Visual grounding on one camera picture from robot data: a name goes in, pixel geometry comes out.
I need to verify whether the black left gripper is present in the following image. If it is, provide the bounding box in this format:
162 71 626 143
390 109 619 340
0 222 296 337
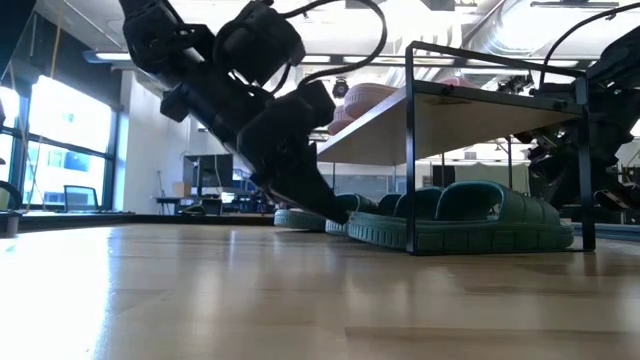
159 0 351 225

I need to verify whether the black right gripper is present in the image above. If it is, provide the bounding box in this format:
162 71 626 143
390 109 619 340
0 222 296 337
514 82 640 211

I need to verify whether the pink rubber slide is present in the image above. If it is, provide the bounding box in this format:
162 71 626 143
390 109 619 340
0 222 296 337
343 74 480 121
326 103 352 137

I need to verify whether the dark background monitor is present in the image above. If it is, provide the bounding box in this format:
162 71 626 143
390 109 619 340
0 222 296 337
181 153 235 189

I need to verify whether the small dark background screen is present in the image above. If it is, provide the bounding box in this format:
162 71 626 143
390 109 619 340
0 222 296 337
63 184 100 213

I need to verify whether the large office window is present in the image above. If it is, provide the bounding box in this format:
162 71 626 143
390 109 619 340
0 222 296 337
0 74 122 212

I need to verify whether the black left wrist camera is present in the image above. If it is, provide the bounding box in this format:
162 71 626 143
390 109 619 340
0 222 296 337
294 79 337 133

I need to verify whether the wooden shelf black metal frame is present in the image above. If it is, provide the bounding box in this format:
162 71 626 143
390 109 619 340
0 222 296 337
316 40 597 257

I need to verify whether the black ceiling light rail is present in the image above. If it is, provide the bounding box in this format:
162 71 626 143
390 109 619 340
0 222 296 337
82 49 586 69

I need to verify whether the black right camera cable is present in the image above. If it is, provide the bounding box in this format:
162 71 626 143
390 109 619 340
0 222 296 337
538 3 640 87

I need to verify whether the black camera cable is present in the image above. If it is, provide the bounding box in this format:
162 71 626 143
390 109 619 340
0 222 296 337
278 0 389 89
538 3 640 87

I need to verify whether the black aluminium table frame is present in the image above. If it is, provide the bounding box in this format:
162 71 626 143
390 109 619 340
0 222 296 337
0 212 640 245

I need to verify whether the silver ceiling air duct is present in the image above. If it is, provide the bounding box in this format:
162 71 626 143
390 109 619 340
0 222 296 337
389 0 601 91

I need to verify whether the black left camera cable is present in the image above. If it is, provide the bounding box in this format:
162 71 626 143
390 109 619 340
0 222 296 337
278 0 389 89

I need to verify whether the yellow hanging cord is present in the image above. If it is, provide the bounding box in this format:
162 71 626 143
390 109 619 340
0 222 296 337
51 0 65 81

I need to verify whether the black curved cable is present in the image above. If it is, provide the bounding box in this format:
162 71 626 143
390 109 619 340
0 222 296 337
0 179 24 214

